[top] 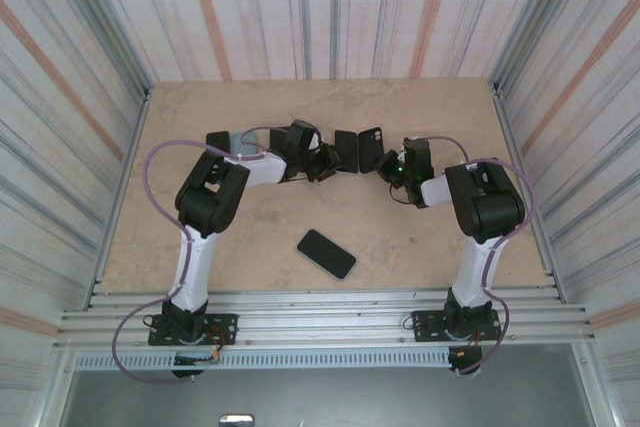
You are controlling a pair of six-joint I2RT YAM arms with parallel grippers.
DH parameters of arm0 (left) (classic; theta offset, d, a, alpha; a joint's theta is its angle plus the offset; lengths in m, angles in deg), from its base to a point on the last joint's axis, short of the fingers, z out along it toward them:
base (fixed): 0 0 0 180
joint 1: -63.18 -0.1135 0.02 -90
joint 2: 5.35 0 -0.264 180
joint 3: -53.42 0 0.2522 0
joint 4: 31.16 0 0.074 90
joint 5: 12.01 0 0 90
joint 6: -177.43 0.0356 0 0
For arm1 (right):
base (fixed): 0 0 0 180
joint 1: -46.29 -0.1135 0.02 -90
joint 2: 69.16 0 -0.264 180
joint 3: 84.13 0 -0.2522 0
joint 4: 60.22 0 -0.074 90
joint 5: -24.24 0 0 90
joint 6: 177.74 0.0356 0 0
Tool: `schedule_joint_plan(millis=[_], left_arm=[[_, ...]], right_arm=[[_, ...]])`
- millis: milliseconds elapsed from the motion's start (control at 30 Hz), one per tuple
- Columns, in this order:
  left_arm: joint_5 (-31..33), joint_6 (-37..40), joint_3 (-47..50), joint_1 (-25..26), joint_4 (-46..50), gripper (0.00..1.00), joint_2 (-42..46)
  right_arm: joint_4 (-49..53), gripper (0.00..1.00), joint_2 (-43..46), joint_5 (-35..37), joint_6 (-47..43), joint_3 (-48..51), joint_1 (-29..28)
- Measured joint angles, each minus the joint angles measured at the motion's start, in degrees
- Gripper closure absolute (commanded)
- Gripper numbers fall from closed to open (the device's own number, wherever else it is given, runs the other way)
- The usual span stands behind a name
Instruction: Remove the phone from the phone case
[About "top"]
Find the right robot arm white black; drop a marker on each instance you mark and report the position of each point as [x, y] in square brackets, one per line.
[475, 272]

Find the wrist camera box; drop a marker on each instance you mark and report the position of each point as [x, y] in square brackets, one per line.
[314, 145]
[411, 138]

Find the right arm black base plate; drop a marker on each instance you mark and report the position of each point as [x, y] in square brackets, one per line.
[425, 326]

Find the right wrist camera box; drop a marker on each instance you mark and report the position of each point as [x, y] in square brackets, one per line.
[411, 138]

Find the black phone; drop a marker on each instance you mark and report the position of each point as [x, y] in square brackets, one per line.
[346, 276]

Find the light blue phone case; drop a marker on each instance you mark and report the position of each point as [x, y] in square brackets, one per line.
[240, 147]

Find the black block under rail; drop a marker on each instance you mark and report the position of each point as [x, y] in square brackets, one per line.
[187, 373]
[467, 364]

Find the aluminium side rail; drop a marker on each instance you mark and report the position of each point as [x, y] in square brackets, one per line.
[142, 112]
[506, 122]

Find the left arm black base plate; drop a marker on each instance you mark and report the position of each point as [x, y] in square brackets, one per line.
[225, 328]

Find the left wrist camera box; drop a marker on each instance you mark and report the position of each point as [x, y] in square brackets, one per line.
[314, 145]

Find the aluminium rail frame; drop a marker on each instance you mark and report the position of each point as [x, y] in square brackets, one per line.
[325, 319]

